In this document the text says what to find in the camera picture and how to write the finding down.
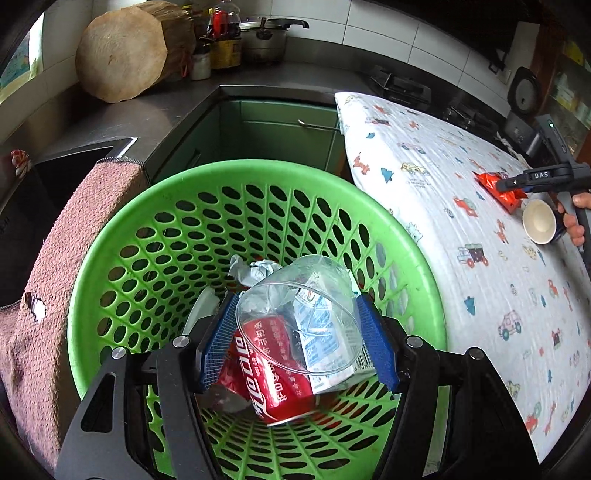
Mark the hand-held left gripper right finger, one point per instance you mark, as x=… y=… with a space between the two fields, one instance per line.
x=376 y=344

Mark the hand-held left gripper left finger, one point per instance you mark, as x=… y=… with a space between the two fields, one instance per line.
x=217 y=344

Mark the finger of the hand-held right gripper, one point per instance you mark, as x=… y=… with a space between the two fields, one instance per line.
x=510 y=183

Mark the orange snack wrapper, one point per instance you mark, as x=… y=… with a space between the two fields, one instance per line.
x=505 y=201

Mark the white milk carton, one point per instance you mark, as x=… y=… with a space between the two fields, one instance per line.
x=325 y=382

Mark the red cola can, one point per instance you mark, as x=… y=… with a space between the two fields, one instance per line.
x=277 y=392

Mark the silver paper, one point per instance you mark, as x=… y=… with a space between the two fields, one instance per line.
x=251 y=273

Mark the clear plastic cup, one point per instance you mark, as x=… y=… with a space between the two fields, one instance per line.
x=304 y=277

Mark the green plastic basket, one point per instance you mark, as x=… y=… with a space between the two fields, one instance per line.
x=138 y=240

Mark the person's right hand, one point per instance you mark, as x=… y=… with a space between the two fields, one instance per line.
x=577 y=228

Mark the white paper cup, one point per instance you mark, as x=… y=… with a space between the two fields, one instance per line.
x=538 y=219

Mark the steel container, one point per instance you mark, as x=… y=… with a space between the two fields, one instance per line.
x=521 y=134

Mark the black gas stove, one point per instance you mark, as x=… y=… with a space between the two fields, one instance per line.
x=457 y=113

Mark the cluttered kitchen shelf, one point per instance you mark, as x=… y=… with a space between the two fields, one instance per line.
x=570 y=83

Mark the black round appliance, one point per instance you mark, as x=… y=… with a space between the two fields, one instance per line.
x=524 y=90

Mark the printed white cloth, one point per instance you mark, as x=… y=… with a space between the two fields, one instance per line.
x=461 y=277

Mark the black baking tray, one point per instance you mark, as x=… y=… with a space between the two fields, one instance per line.
x=399 y=85

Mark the pink towel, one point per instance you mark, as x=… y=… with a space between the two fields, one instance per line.
x=69 y=230

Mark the green kitchen cabinet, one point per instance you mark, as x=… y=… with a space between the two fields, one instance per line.
x=258 y=134

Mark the steel sink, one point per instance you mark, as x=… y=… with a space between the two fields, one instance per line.
x=46 y=194

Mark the small white jar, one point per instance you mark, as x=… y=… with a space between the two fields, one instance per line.
x=201 y=64

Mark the steel pressure cooker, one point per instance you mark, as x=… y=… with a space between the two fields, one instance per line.
x=263 y=41

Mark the cooking oil bottle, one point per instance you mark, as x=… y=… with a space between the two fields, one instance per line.
x=226 y=41

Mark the round wooden chopping block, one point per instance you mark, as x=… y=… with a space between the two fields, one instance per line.
x=122 y=55

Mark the wall socket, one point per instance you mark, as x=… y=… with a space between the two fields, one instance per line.
x=501 y=71

